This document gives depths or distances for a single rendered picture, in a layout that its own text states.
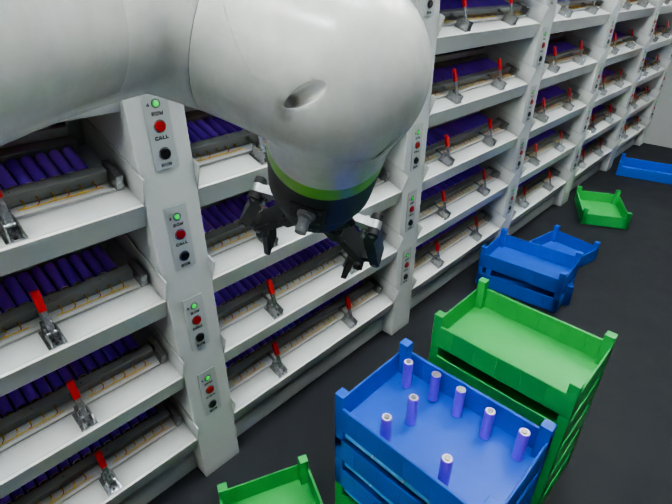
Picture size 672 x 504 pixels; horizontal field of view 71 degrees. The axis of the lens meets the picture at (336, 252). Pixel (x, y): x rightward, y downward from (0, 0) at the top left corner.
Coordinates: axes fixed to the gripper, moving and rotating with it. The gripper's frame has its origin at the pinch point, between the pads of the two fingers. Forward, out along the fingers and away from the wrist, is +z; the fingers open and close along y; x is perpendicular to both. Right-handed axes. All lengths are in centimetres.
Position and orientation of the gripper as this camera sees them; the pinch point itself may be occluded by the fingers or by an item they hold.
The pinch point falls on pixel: (309, 251)
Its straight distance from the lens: 60.9
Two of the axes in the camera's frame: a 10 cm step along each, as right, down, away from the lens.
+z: -1.0, 3.1, 9.4
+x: 2.8, -9.0, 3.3
